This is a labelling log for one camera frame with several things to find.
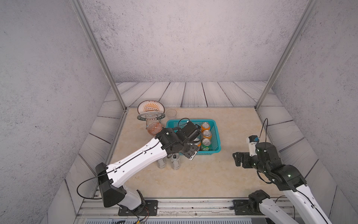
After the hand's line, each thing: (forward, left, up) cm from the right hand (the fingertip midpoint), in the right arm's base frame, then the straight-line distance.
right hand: (242, 154), depth 72 cm
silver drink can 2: (-1, +35, -7) cm, 35 cm away
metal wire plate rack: (+31, +59, -15) cm, 68 cm away
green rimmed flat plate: (+32, +54, -6) cm, 63 cm away
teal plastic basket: (+12, +10, -10) cm, 19 cm away
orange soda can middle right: (+18, +15, -9) cm, 26 cm away
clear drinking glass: (+42, +40, -15) cm, 60 cm away
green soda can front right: (+11, +17, -9) cm, 22 cm away
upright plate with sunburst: (+39, +54, -3) cm, 67 cm away
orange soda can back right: (+25, +16, -9) cm, 31 cm away
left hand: (+1, +25, +4) cm, 25 cm away
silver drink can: (+1, +43, -13) cm, 45 cm away
